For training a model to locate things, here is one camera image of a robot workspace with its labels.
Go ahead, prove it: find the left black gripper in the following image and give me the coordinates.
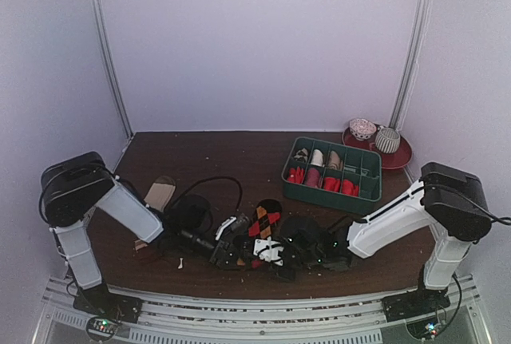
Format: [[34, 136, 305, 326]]
[[180, 225, 251, 269]]

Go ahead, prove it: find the black argyle sock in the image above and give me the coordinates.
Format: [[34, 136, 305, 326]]
[[235, 198, 283, 271]]

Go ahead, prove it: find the red and beige sock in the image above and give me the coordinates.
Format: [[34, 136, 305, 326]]
[[340, 179, 359, 197]]

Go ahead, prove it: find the green divided organizer tray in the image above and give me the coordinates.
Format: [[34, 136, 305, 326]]
[[281, 136, 382, 215]]

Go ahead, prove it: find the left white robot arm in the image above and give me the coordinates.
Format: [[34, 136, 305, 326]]
[[39, 152, 252, 315]]

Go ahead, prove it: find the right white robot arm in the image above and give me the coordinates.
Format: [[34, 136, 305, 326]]
[[256, 162, 510, 314]]

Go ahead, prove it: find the red rolled sock in tray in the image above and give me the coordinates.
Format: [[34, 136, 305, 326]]
[[323, 176, 341, 192]]

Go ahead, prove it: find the red zigzag rolled sock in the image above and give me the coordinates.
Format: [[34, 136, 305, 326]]
[[287, 167, 305, 184]]

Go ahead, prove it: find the maroon rolled sock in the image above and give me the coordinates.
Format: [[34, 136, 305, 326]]
[[303, 167, 322, 188]]

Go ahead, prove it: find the tan rolled sock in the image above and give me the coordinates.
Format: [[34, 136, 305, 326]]
[[327, 150, 343, 171]]

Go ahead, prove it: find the black beige patterned rolled sock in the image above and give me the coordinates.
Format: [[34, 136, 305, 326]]
[[292, 148, 309, 163]]

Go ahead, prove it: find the cream rolled sock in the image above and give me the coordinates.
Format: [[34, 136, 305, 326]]
[[310, 148, 323, 167]]

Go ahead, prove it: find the pink patterned bowl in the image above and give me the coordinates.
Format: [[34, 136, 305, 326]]
[[349, 118, 378, 141]]

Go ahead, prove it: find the grey striped cup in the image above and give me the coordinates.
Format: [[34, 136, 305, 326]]
[[375, 127, 401, 154]]

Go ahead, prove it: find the red round plate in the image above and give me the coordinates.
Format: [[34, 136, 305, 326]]
[[342, 125, 413, 171]]

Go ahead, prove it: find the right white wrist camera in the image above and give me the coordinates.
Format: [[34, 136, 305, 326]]
[[253, 237, 284, 266]]

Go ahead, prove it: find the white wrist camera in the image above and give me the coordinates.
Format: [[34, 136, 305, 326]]
[[253, 237, 284, 266], [215, 216, 236, 241]]

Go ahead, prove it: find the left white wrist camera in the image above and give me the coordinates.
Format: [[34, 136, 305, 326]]
[[215, 216, 236, 241]]

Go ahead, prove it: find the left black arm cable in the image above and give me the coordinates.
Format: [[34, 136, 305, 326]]
[[175, 176, 244, 221]]

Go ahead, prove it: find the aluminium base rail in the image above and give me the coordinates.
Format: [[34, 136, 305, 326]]
[[29, 275, 497, 343]]

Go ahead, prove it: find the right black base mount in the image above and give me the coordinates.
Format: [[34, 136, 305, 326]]
[[382, 288, 450, 341]]

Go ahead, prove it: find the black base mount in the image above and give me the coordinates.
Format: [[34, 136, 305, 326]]
[[73, 293, 142, 342], [382, 288, 450, 341]]

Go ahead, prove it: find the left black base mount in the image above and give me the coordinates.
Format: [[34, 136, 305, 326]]
[[73, 293, 142, 342]]

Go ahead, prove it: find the right aluminium frame post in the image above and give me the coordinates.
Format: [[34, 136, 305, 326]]
[[389, 0, 431, 130]]

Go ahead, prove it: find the aluminium frame post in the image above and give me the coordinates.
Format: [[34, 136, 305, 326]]
[[90, 0, 134, 140], [389, 0, 431, 130]]

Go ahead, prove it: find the left aluminium frame post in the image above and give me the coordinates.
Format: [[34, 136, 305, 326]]
[[90, 0, 134, 140]]

